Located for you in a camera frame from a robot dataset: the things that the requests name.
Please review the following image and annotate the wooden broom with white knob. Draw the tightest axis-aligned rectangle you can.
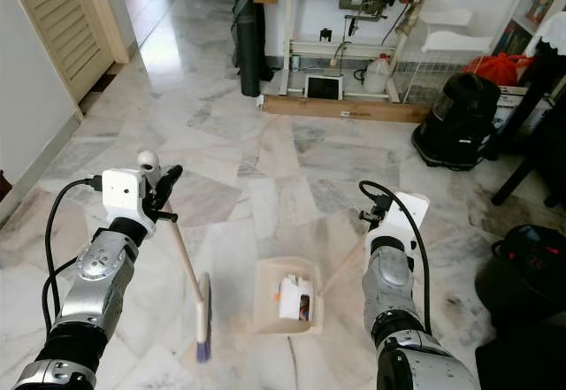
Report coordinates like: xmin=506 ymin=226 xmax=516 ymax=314
xmin=137 ymin=150 xmax=214 ymax=363

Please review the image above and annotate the beige dustpan with wooden handle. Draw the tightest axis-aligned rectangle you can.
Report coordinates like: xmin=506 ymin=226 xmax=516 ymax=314
xmin=251 ymin=229 xmax=371 ymax=337

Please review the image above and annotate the long wooden board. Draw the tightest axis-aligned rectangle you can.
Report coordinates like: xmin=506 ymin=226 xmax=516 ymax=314
xmin=260 ymin=94 xmax=431 ymax=125

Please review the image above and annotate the white crumpled paper trash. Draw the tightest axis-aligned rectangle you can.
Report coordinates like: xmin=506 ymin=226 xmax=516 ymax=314
xmin=278 ymin=274 xmax=316 ymax=321

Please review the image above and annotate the black vacuum cleaner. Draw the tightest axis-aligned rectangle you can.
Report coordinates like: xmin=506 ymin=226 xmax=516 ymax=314
xmin=410 ymin=71 xmax=503 ymax=172

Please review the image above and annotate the white framed dark tablet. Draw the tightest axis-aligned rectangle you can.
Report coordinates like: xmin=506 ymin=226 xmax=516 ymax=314
xmin=304 ymin=73 xmax=345 ymax=103

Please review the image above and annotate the translucent plastic jug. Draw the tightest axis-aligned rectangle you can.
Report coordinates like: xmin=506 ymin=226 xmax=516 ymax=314
xmin=362 ymin=51 xmax=393 ymax=96

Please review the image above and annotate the black rolled mat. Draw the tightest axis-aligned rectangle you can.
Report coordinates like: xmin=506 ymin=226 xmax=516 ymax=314
xmin=233 ymin=0 xmax=263 ymax=100

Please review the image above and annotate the black furniture leg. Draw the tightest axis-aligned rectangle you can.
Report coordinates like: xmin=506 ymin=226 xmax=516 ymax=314
xmin=490 ymin=41 xmax=566 ymax=208

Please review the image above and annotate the beige louvered door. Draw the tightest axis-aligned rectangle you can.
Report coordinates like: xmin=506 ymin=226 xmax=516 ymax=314
xmin=4 ymin=0 xmax=135 ymax=105

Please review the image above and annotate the red bag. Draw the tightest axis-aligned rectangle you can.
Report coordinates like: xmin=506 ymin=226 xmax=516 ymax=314
xmin=459 ymin=51 xmax=532 ymax=88

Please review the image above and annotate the white bookshelf with books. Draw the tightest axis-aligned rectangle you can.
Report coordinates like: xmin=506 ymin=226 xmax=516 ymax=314
xmin=499 ymin=0 xmax=566 ymax=56

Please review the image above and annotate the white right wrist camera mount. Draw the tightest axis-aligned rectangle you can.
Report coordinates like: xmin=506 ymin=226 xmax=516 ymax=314
xmin=371 ymin=192 xmax=431 ymax=255

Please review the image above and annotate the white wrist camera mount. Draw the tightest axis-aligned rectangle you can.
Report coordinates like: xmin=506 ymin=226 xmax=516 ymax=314
xmin=371 ymin=192 xmax=431 ymax=255
xmin=101 ymin=168 xmax=154 ymax=228

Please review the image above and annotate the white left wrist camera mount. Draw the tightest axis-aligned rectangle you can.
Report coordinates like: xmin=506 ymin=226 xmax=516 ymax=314
xmin=101 ymin=168 xmax=154 ymax=228

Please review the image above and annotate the white wire rack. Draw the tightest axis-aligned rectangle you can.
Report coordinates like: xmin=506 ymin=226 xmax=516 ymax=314
xmin=402 ymin=7 xmax=493 ymax=104

